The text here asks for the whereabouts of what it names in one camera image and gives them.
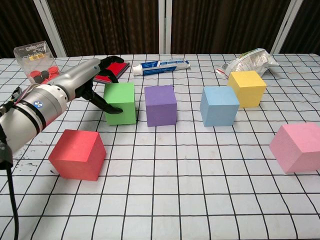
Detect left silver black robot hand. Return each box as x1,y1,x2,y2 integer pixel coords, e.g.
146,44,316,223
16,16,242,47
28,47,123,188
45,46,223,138
51,55,126,115

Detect green foam cube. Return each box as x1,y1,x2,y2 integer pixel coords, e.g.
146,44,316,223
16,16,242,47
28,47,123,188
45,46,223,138
103,82,137,126

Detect red foam cube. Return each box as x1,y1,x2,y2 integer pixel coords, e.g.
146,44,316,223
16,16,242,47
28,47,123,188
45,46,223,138
48,129,107,181

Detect light blue foam cube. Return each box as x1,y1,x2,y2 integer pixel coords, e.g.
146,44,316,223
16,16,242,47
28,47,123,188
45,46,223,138
199,85,240,127

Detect pink foam cube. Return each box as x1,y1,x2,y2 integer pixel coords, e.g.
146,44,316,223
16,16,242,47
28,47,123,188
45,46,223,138
269,122,320,174

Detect purple foam cube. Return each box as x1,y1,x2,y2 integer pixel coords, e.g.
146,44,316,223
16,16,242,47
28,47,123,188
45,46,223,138
144,84,178,128

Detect yellow foam cube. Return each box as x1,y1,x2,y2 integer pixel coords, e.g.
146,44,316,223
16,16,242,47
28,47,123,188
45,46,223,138
227,70,268,109

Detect red ink pad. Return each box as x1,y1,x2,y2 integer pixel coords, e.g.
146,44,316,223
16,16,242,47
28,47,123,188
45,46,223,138
93,61,130,85

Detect clear box with red caps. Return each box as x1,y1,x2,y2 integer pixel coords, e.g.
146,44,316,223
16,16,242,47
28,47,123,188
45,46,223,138
13,40,63,86

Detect brown fabric partition panel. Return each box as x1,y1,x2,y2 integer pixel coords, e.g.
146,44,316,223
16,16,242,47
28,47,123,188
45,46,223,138
171,0,292,55
47,0,160,57
279,0,320,55
0,0,55,59

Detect blue white toothpaste tube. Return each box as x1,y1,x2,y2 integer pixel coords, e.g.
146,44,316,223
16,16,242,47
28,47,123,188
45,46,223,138
131,57,191,77

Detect crumpled snack bag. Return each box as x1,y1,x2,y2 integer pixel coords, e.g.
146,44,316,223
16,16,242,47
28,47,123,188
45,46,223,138
216,47,280,78

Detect white partition frame post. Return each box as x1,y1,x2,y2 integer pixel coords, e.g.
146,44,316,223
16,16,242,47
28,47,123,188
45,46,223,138
33,0,68,58
269,0,305,55
158,0,173,55

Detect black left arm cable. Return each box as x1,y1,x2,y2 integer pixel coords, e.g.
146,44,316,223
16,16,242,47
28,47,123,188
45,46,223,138
0,124,20,240

